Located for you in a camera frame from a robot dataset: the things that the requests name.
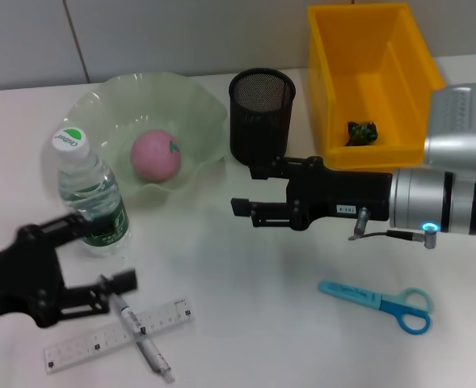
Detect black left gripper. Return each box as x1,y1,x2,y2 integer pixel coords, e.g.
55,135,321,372
0,213,139,329

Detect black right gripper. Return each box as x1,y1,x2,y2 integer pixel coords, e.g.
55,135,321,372
230,155,394,232

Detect clear water bottle green label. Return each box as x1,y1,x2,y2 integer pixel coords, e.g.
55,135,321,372
51,125,133,259

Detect green plastic wrapper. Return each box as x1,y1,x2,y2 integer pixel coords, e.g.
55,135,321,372
346,120,380,146

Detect pink toy peach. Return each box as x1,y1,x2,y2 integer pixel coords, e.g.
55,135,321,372
130,129,182,183

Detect black mesh pen holder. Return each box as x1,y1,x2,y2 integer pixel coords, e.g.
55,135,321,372
228,67,297,167

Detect transparent plastic ruler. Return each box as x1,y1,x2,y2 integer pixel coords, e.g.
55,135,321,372
44,296,194,375

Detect grey pen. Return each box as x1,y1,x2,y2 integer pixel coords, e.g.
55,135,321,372
99,274,176,384

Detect blue scissors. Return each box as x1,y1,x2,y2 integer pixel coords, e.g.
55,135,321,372
318,279,436,336

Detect green glass fruit plate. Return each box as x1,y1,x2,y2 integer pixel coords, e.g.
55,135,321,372
61,71,229,199

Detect yellow plastic bin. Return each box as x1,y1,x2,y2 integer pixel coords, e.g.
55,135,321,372
306,2,448,171

